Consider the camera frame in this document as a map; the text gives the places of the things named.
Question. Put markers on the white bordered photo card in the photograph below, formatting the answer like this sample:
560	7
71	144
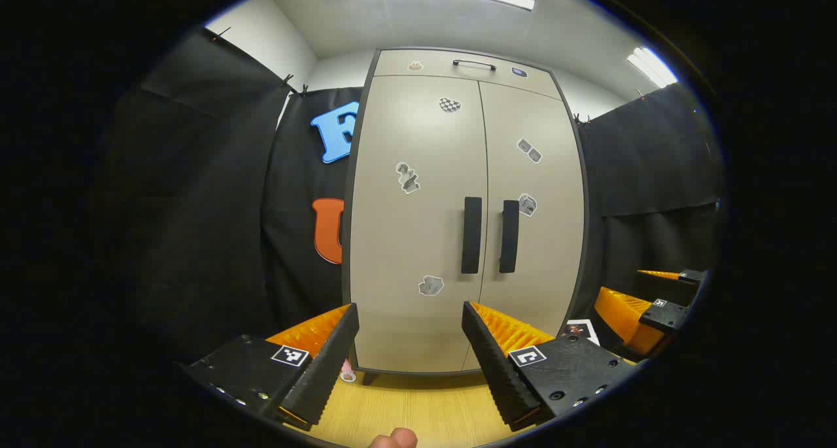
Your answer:
582	329

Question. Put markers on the shoe cabinet door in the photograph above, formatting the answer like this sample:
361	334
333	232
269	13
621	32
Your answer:
405	252
549	252

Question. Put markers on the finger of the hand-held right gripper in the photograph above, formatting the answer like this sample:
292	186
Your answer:
664	317
690	277

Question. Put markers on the small ceiling light panel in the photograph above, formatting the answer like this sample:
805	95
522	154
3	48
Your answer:
650	67

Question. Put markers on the small pink green plush toy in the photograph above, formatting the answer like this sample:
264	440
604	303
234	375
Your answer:
348	373

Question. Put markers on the double-door shoe cabinet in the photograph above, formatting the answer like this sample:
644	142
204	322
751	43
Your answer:
346	252

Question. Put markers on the black backdrop cloth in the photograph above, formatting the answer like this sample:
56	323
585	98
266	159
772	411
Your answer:
196	206
294	206
654	160

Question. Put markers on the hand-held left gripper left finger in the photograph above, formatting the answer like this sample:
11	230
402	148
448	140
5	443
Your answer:
327	369

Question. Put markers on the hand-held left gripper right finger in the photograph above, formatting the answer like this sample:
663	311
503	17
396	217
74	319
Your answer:
497	376

